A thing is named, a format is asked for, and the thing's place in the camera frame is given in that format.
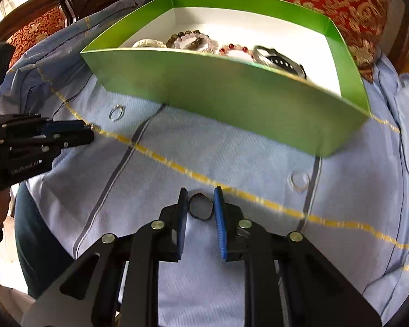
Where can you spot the green cardboard box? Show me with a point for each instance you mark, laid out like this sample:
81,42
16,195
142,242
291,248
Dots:
316,114

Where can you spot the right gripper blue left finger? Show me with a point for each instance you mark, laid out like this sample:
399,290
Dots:
173,233

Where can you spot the light blue striped cloth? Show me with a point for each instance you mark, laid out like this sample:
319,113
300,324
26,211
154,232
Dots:
353,206

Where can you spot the black watch band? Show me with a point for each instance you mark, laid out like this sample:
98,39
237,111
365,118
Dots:
292,67

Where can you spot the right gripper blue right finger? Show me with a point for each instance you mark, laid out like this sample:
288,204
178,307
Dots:
235,232

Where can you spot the silver bangle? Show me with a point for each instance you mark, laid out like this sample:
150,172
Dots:
267,56

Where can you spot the orange patterned seat cushion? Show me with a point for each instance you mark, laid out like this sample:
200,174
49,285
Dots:
36,31

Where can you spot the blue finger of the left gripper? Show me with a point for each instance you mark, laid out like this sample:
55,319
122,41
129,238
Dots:
68,126
70,139

